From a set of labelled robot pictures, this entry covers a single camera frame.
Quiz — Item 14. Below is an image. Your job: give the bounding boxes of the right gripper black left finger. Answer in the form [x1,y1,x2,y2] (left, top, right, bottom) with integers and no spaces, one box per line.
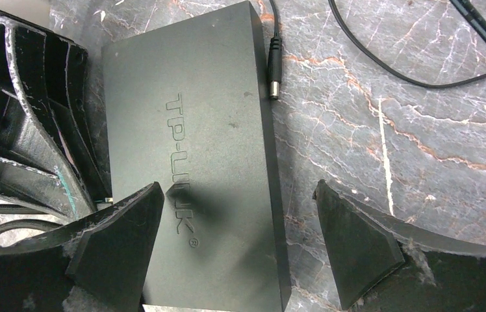
[0,183,164,311]

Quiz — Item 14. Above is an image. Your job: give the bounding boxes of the black router box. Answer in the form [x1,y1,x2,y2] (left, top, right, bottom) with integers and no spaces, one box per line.
[102,1,291,311]

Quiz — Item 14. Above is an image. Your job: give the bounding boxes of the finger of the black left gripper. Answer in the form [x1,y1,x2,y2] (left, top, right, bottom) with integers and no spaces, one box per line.
[0,10,111,221]

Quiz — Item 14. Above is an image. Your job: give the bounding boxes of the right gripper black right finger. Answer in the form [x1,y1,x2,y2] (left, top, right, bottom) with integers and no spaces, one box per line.
[313,180,486,311]

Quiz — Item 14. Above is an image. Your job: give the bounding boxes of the black power cable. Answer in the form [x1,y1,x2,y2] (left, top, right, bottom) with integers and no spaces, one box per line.
[266,0,486,101]

